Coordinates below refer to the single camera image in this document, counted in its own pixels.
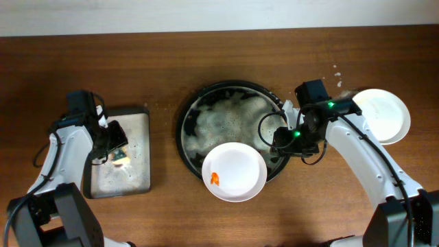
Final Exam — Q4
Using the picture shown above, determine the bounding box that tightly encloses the green yellow sponge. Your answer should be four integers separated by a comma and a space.
111, 148, 131, 167

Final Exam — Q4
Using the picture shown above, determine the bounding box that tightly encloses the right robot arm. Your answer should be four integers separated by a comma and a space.
271, 80, 438, 246

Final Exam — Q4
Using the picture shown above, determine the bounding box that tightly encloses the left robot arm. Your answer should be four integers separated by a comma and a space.
3, 91, 128, 246

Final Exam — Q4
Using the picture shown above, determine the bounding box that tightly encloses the rectangular black soap tray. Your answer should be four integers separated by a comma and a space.
82, 106, 151, 199

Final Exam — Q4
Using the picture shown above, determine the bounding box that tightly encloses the round black tray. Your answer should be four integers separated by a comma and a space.
175, 80, 289, 181

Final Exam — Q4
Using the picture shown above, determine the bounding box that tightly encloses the pinkish white plate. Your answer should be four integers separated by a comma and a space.
202, 142, 268, 202

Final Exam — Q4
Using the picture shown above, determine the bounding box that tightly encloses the right black cable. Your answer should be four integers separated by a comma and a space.
257, 111, 329, 166

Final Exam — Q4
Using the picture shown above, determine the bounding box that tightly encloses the black cable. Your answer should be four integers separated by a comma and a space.
2, 132, 62, 247
257, 111, 329, 166

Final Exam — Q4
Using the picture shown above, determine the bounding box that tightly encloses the left black cable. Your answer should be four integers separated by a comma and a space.
2, 132, 62, 247

